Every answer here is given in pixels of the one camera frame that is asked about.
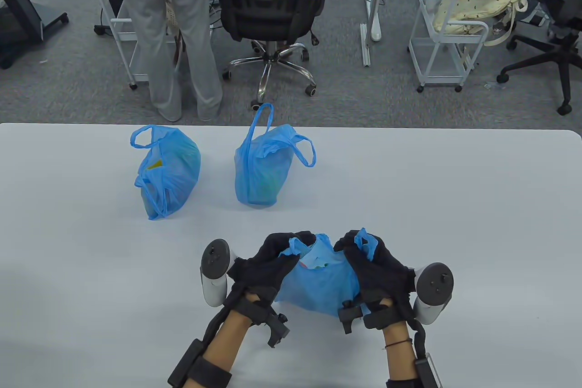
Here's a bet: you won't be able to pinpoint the person's right hand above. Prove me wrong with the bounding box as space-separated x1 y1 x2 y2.
333 230 416 311

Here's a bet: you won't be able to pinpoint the person's left hand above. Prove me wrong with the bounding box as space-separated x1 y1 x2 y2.
226 232 316 304

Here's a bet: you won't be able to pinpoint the blue plastic bag yellow contents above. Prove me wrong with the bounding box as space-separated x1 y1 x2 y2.
130 125 201 221

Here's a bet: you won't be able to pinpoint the person's right forearm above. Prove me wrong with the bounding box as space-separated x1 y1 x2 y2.
380 299 421 382

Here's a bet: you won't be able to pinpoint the cream patterned bag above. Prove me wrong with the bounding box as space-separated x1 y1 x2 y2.
432 0 529 46

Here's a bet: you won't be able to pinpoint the grey left hand controller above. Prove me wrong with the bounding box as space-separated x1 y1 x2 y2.
201 239 235 307

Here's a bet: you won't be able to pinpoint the grey hand controller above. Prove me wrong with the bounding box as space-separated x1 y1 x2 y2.
201 239 235 307
411 262 454 326

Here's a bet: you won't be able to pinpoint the grey right hand controller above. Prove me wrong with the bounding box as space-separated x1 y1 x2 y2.
411 262 454 326

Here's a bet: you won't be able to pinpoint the white rolling cart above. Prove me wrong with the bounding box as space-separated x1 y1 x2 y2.
408 0 489 93
95 0 182 90

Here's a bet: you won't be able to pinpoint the black mesh office chair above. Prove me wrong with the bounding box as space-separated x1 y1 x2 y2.
211 0 331 111

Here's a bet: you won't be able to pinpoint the black rolling stand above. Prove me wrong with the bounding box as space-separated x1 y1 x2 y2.
0 0 70 70

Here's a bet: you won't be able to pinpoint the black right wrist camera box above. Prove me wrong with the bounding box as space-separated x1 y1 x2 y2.
414 356 444 388

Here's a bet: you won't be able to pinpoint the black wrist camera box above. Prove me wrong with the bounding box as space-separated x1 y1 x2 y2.
414 356 444 388
167 338 205 388

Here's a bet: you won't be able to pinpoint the black left wrist strap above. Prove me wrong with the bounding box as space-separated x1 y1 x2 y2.
189 356 233 388

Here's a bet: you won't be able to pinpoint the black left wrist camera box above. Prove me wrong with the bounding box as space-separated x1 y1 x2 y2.
167 338 205 388

